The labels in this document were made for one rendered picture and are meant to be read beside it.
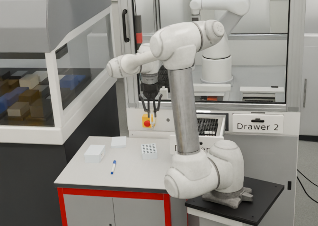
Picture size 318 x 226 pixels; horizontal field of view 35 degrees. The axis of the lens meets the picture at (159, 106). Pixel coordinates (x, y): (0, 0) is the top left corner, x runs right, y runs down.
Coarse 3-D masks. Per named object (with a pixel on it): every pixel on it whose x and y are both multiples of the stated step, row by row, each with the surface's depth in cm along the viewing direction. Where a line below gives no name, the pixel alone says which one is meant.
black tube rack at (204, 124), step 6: (198, 120) 296; (204, 120) 297; (210, 120) 295; (216, 120) 295; (198, 126) 288; (204, 126) 288; (210, 126) 287; (216, 126) 287; (198, 132) 280; (216, 132) 287
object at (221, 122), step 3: (198, 117) 303; (201, 117) 302; (204, 117) 302; (207, 117) 302; (210, 117) 301; (213, 117) 301; (216, 117) 301; (219, 117) 300; (222, 117) 300; (219, 120) 301; (222, 120) 300; (225, 120) 301; (219, 123) 301; (222, 123) 292; (225, 123) 299; (219, 126) 302; (222, 126) 288; (225, 126) 299; (219, 129) 298; (222, 129) 284; (219, 132) 294; (222, 132) 282; (216, 135) 291; (219, 135) 291; (222, 135) 282
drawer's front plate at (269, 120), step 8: (232, 120) 296; (240, 120) 295; (248, 120) 294; (272, 120) 291; (280, 120) 290; (232, 128) 298; (256, 128) 294; (264, 128) 294; (272, 128) 293; (280, 128) 292
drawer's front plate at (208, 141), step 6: (174, 138) 271; (204, 138) 268; (210, 138) 267; (216, 138) 267; (222, 138) 266; (174, 144) 273; (204, 144) 269; (210, 144) 269; (174, 150) 274; (204, 150) 270
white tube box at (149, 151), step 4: (144, 144) 294; (148, 144) 294; (152, 144) 294; (144, 148) 290; (148, 148) 289; (152, 148) 289; (144, 152) 285; (148, 152) 285; (152, 152) 284; (156, 152) 284; (144, 156) 283; (148, 156) 283; (152, 156) 284; (156, 156) 284
